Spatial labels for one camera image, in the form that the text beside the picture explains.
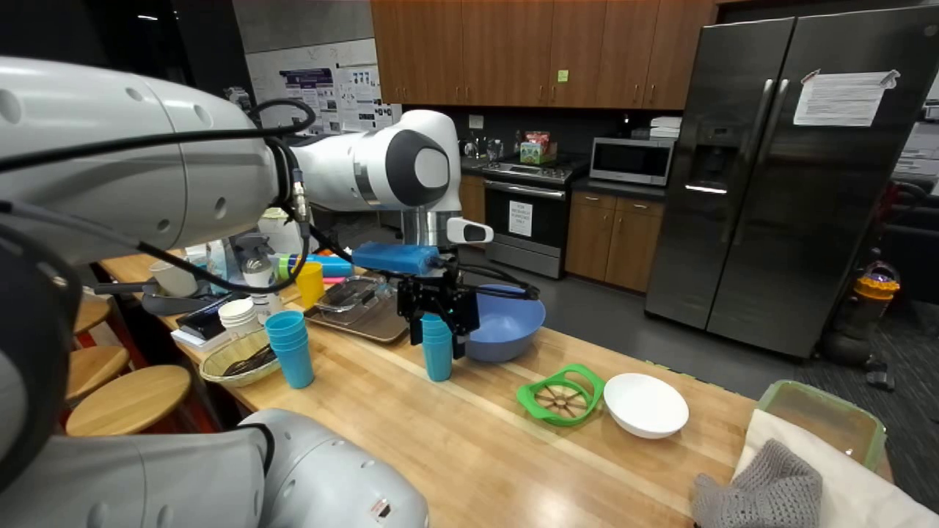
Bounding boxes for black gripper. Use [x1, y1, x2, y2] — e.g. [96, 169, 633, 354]
[392, 266, 482, 348]

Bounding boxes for large blue plastic bowl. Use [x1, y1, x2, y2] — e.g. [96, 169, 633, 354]
[457, 285, 548, 367]

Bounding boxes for white paper bowl stack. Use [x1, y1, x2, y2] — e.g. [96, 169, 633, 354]
[217, 295, 257, 333]

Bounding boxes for small white bowl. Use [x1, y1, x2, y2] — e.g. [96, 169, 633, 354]
[600, 369, 691, 443]

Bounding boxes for teal plastic cup stack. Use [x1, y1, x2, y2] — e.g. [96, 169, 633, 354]
[264, 309, 316, 394]
[418, 311, 457, 385]

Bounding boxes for metal baking tray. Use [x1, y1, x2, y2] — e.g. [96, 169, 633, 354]
[305, 276, 413, 345]

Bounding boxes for green apple slicer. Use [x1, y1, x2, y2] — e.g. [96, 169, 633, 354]
[512, 361, 608, 432]

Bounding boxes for brown cabinet beside sink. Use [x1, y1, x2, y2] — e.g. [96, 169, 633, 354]
[457, 174, 489, 226]

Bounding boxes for black kitchen oven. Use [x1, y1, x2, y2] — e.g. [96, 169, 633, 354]
[482, 157, 587, 282]

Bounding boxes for yellow plastic cup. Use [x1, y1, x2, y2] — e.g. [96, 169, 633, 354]
[292, 260, 327, 314]

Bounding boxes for brown wooden lower cabinet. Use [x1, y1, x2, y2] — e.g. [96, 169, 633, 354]
[562, 188, 668, 295]

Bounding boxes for colourful snack box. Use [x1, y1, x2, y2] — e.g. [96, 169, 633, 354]
[515, 128, 558, 168]

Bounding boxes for clear glass plate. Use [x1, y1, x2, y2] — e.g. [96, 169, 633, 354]
[197, 329, 285, 391]

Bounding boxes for black flat phone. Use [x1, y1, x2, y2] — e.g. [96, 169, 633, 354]
[172, 301, 228, 345]

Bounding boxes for silver microwave oven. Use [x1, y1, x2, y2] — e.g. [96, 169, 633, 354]
[587, 134, 678, 190]

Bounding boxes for white paper cup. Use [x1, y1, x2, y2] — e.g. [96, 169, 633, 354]
[146, 260, 203, 301]

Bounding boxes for brown wooden upper cabinets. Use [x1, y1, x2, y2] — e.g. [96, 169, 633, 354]
[367, 0, 721, 111]

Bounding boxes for round wooden stool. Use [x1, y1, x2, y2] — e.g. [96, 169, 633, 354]
[71, 291, 115, 338]
[62, 363, 194, 441]
[63, 342, 131, 404]

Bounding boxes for grey knitted cloth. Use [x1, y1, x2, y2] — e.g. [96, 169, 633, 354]
[685, 438, 828, 528]

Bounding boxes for stainless steel refrigerator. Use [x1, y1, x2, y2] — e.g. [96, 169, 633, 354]
[641, 3, 939, 361]

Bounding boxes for green rimmed clear container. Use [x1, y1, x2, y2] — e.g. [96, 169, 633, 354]
[757, 377, 891, 480]

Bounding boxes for yellow vacuum cleaner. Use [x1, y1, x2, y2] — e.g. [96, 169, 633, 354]
[818, 257, 903, 372]

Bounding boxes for white cloth towel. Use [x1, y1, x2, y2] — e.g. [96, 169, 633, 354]
[731, 408, 939, 528]

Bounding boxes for white paper sheet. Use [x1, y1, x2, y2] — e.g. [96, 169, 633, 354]
[788, 67, 903, 133]

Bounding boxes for blue wrist camera block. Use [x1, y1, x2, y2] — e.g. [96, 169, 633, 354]
[348, 240, 443, 278]

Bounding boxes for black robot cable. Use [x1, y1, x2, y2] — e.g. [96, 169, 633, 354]
[0, 96, 319, 295]

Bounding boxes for white wall poster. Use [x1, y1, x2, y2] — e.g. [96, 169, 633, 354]
[242, 39, 405, 137]

